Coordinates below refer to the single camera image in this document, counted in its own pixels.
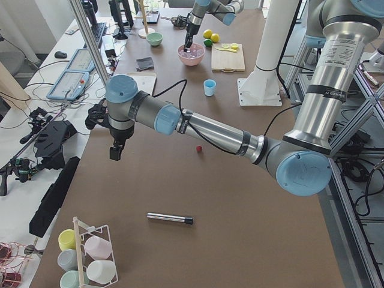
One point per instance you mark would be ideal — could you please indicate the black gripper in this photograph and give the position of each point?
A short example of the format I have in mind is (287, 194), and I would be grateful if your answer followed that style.
(119, 135)
(191, 29)

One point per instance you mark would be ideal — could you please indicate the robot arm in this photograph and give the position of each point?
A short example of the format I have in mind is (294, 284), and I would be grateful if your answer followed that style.
(225, 13)
(299, 160)

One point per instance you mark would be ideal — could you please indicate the light blue plastic cup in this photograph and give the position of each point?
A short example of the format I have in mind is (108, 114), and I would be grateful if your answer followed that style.
(209, 87)

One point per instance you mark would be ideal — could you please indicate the pink cup in rack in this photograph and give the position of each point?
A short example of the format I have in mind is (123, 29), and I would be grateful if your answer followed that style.
(98, 248)

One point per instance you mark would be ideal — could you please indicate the yellow cup in rack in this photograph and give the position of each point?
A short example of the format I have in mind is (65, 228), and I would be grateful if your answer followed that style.
(66, 240)

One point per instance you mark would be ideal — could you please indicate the grey cup in rack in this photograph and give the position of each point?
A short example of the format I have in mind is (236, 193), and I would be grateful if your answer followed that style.
(67, 260)

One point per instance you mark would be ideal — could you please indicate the white cup in rack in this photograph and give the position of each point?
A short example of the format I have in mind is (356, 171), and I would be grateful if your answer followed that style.
(101, 271)

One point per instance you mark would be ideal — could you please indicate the green cup in rack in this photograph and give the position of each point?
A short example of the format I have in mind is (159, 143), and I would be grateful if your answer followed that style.
(70, 279)

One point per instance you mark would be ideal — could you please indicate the pink bowl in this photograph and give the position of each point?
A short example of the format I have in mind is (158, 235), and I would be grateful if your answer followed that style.
(190, 62)

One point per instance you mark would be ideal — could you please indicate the green lime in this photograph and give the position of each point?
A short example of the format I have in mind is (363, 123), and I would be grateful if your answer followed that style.
(208, 42)

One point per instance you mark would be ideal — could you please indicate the whole yellow lemon outer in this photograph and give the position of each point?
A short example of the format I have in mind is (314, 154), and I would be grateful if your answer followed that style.
(207, 34)

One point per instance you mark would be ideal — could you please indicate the whole yellow lemon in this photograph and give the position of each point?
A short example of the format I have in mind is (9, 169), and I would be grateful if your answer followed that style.
(215, 38)
(207, 34)

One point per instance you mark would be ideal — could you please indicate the whole yellow lemon inner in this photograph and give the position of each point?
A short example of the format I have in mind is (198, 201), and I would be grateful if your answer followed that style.
(215, 38)

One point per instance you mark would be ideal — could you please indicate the pale green bowl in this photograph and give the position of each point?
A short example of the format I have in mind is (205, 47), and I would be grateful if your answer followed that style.
(154, 39)

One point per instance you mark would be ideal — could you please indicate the wooden cutting board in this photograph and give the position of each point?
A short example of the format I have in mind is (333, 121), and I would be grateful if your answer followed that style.
(227, 61)

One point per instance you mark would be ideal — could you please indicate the yellow plastic knife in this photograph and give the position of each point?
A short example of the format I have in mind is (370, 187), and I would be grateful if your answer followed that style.
(226, 49)

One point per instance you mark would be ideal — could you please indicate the wooden stand round base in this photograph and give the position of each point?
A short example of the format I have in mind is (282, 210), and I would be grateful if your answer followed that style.
(142, 33)

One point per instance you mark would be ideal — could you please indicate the grey folded cloth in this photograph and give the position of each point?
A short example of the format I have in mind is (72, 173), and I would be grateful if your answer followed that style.
(144, 64)

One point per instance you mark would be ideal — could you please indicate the cream rabbit serving tray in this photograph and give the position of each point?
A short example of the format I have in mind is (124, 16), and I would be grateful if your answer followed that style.
(145, 80)

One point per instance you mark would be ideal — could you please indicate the black long bar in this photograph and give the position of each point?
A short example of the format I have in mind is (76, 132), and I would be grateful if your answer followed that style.
(53, 199)

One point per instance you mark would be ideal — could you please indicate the blue teach pendant near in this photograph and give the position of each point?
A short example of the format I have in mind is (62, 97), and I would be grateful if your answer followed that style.
(69, 86)

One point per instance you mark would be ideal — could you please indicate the blue teach pendant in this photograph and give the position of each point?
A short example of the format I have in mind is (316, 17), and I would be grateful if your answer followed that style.
(69, 86)
(81, 61)

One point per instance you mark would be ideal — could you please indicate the black keyboard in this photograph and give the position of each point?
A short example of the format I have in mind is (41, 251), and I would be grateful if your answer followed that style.
(98, 31)

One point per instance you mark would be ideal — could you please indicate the blue teach pendant far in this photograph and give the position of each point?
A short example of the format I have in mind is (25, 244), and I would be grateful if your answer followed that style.
(81, 61)

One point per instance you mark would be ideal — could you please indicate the steel muddler black tip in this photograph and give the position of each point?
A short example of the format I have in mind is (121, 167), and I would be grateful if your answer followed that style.
(167, 217)

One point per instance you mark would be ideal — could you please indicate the black computer mouse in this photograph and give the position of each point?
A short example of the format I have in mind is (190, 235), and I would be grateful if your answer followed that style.
(60, 55)

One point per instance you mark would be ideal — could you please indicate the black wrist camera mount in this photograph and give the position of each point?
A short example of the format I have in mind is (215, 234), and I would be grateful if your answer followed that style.
(97, 115)

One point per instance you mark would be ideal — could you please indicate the white wire cup rack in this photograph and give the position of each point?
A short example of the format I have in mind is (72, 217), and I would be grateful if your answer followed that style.
(84, 231)

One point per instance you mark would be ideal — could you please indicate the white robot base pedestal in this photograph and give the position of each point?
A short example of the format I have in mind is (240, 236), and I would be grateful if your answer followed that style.
(261, 87)

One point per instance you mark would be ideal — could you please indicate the aluminium frame post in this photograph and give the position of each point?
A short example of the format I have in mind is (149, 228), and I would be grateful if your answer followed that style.
(88, 37)

